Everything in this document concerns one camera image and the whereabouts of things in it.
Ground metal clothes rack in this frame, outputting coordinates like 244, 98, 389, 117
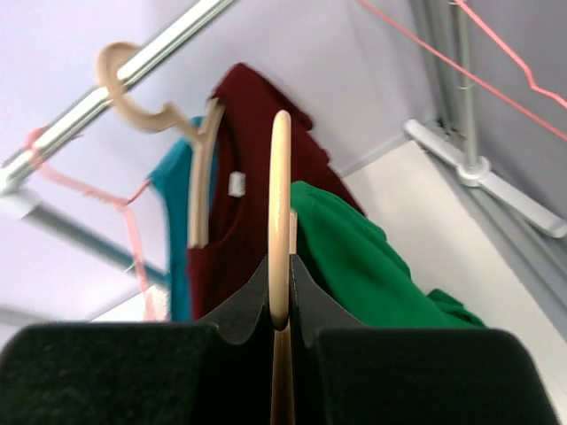
0, 0, 567, 284

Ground teal t shirt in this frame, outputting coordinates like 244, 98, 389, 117
148, 137, 193, 321

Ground maroon t shirt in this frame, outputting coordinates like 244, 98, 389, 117
187, 63, 361, 320

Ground green t shirt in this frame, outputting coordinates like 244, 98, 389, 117
291, 182, 485, 328

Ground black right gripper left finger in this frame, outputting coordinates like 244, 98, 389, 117
1, 265, 274, 424

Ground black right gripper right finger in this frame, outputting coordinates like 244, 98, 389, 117
290, 256, 558, 424

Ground beige hanger with maroon shirt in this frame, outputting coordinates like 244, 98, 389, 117
97, 40, 227, 248

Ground beige hanger with green shirt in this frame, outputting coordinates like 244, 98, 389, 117
268, 111, 295, 424

